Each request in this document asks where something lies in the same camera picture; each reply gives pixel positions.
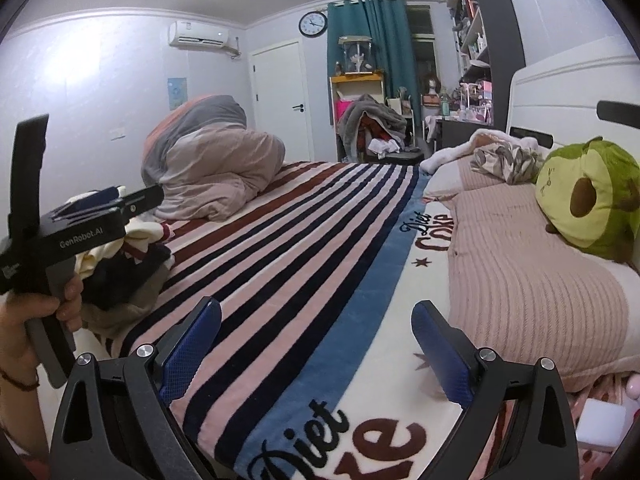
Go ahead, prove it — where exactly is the green avocado plush toy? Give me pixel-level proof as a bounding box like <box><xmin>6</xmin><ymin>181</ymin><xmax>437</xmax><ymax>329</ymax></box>
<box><xmin>535</xmin><ymin>137</ymin><xmax>640</xmax><ymax>261</ymax></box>

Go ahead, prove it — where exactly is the window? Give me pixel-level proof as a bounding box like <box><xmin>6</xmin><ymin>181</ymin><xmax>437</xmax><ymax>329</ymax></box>
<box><xmin>406</xmin><ymin>5</ymin><xmax>437</xmax><ymax>91</ymax></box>

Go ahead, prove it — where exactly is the dark bookshelf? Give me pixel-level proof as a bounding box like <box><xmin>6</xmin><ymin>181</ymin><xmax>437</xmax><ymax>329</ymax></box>
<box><xmin>447</xmin><ymin>0</ymin><xmax>526</xmax><ymax>126</ymax></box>

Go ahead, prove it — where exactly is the dark bead bracelet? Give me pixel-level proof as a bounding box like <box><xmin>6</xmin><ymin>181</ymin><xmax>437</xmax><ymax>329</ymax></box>
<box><xmin>0</xmin><ymin>367</ymin><xmax>41</xmax><ymax>391</ymax></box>

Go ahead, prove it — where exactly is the beige patterned cloth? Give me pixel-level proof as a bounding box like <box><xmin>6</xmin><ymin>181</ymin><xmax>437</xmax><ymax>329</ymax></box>
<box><xmin>470</xmin><ymin>141</ymin><xmax>546</xmax><ymax>185</ymax></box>

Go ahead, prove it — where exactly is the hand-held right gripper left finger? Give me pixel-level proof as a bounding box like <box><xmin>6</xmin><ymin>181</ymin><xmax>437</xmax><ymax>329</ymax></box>
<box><xmin>49</xmin><ymin>296</ymin><xmax>223</xmax><ymax>480</ymax></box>

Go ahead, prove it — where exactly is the rolled pink grey duvet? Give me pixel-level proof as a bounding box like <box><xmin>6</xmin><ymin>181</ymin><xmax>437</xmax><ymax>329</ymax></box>
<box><xmin>141</xmin><ymin>94</ymin><xmax>286</xmax><ymax>222</ymax></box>

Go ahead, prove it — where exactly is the person's left forearm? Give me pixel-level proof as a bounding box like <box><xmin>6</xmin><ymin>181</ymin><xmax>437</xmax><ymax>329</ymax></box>
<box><xmin>0</xmin><ymin>360</ymin><xmax>41</xmax><ymax>461</ymax></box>

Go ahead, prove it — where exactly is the striped blanket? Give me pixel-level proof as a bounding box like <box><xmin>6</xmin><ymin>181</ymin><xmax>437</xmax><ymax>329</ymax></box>
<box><xmin>100</xmin><ymin>160</ymin><xmax>506</xmax><ymax>480</ymax></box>

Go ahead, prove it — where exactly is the pink ribbed pillow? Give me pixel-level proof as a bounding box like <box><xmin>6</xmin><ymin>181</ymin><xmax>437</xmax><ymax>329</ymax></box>
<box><xmin>422</xmin><ymin>157</ymin><xmax>640</xmax><ymax>393</ymax></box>

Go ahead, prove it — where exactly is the dark desk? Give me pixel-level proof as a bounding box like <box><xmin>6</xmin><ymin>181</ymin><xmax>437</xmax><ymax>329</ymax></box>
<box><xmin>425</xmin><ymin>112</ymin><xmax>496</xmax><ymax>153</ymax></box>

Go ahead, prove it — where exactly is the white air conditioner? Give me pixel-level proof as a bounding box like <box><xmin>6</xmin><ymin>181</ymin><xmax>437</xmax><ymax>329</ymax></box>
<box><xmin>167</xmin><ymin>21</ymin><xmax>242</xmax><ymax>58</ymax></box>

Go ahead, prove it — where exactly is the pile of clothes on chair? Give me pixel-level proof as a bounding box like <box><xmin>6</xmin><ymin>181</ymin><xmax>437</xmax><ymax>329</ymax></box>
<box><xmin>336</xmin><ymin>94</ymin><xmax>408</xmax><ymax>163</ymax></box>

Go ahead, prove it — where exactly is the small blue wall poster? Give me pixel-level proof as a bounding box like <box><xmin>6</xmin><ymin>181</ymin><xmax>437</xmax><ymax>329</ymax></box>
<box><xmin>167</xmin><ymin>77</ymin><xmax>188</xmax><ymax>111</ymax></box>

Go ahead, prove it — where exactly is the white door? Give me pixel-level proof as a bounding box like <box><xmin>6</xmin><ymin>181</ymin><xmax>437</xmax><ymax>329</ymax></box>
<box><xmin>249</xmin><ymin>40</ymin><xmax>316</xmax><ymax>163</ymax></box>

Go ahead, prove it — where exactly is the teal curtain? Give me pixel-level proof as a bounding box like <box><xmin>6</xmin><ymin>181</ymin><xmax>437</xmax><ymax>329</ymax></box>
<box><xmin>326</xmin><ymin>0</ymin><xmax>421</xmax><ymax>126</ymax></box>

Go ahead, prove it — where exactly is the glass display case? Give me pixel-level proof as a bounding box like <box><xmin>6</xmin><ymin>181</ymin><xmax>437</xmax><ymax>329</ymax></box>
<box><xmin>339</xmin><ymin>35</ymin><xmax>373</xmax><ymax>76</ymax></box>

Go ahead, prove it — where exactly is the round wall clock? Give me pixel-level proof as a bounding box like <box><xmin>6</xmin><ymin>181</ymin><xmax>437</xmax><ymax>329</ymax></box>
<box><xmin>299</xmin><ymin>11</ymin><xmax>328</xmax><ymax>39</ymax></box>

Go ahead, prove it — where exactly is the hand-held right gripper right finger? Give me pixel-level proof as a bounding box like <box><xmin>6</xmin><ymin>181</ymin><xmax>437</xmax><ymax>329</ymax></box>
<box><xmin>411</xmin><ymin>300</ymin><xmax>581</xmax><ymax>480</ymax></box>

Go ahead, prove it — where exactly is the yellow shelf rack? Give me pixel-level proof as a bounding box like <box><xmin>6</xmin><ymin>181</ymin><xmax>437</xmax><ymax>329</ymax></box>
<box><xmin>329</xmin><ymin>71</ymin><xmax>386</xmax><ymax>161</ymax></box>

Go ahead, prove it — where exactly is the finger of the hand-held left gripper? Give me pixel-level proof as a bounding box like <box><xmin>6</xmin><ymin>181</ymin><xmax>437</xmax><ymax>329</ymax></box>
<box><xmin>52</xmin><ymin>186</ymin><xmax>121</xmax><ymax>218</ymax></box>
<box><xmin>117</xmin><ymin>185</ymin><xmax>165</xmax><ymax>220</ymax></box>

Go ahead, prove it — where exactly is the cream jacket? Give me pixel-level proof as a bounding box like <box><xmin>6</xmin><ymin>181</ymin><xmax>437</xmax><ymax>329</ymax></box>
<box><xmin>75</xmin><ymin>215</ymin><xmax>173</xmax><ymax>281</ymax></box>

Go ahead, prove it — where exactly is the person's left hand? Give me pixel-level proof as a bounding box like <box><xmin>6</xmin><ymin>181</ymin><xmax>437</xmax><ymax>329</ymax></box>
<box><xmin>0</xmin><ymin>275</ymin><xmax>85</xmax><ymax>376</ymax></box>

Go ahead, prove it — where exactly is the white box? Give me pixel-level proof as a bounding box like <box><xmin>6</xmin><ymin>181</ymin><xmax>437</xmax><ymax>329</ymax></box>
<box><xmin>575</xmin><ymin>399</ymin><xmax>628</xmax><ymax>448</ymax></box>

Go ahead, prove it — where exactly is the grey cloth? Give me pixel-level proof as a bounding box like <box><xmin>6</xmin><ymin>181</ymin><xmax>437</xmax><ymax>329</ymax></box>
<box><xmin>80</xmin><ymin>280</ymin><xmax>166</xmax><ymax>346</ymax></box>

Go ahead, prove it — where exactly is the white bed headboard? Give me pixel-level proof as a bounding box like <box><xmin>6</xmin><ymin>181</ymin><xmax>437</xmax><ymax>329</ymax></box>
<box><xmin>507</xmin><ymin>35</ymin><xmax>640</xmax><ymax>161</ymax></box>

